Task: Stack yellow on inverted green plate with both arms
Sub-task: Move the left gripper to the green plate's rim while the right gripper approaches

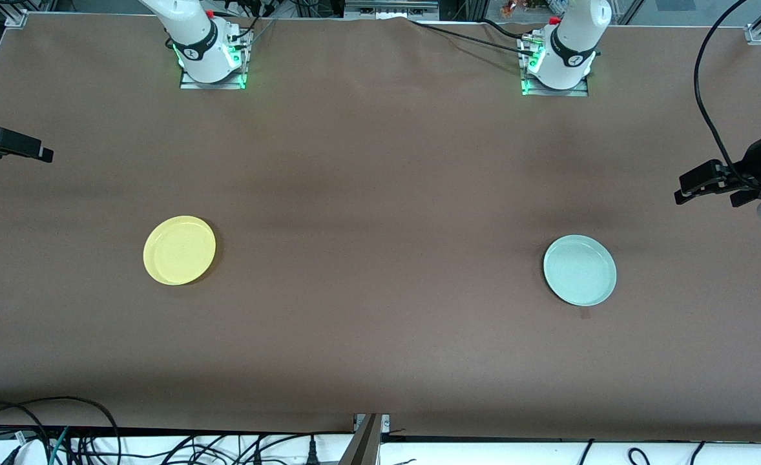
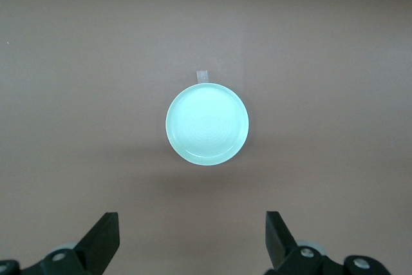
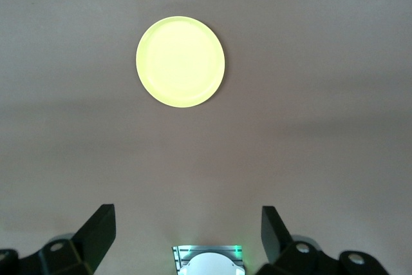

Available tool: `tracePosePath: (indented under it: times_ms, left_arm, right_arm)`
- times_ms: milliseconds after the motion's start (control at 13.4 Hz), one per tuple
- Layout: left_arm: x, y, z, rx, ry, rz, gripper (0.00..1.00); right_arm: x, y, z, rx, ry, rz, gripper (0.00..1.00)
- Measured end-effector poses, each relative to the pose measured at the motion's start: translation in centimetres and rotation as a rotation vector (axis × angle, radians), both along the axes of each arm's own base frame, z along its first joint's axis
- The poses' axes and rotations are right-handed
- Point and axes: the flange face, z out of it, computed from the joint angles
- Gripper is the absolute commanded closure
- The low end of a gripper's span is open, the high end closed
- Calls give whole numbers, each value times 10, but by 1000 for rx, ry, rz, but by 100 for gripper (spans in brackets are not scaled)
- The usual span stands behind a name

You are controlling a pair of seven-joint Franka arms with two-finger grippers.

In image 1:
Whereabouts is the pale green plate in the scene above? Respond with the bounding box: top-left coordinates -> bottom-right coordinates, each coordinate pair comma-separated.
543,234 -> 618,307

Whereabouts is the yellow plate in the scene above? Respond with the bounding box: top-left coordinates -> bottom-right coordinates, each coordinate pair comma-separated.
143,215 -> 217,286

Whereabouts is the brown table cover sheet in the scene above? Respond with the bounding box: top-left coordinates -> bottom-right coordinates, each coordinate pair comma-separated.
0,13 -> 761,443

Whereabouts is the white lower shelf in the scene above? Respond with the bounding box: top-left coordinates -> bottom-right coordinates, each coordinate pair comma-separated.
0,431 -> 761,465

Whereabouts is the grey electrical unit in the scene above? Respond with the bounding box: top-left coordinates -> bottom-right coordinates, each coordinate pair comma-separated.
344,0 -> 441,20

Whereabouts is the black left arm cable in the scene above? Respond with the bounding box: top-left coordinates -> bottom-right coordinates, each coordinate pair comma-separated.
694,0 -> 753,188

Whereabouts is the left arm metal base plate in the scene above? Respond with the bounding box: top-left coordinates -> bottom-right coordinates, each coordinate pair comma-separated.
519,32 -> 591,98

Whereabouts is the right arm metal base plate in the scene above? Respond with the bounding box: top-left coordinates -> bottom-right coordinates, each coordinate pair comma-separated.
179,26 -> 253,90

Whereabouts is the short black base cable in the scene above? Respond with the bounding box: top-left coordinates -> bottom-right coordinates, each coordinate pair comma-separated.
481,18 -> 533,41

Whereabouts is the long black base cable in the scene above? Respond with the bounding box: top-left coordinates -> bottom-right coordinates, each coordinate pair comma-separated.
410,19 -> 536,57

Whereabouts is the green cable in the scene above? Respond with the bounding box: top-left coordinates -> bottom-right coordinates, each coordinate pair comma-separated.
48,426 -> 71,465

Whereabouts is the long looping black cable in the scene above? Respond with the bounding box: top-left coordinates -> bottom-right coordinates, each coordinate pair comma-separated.
0,396 -> 121,465

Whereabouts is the silver corner bracket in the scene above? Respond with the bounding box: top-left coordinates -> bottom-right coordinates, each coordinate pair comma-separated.
353,413 -> 391,432

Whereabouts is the aluminium profile post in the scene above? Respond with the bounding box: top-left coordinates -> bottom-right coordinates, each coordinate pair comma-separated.
339,413 -> 384,465

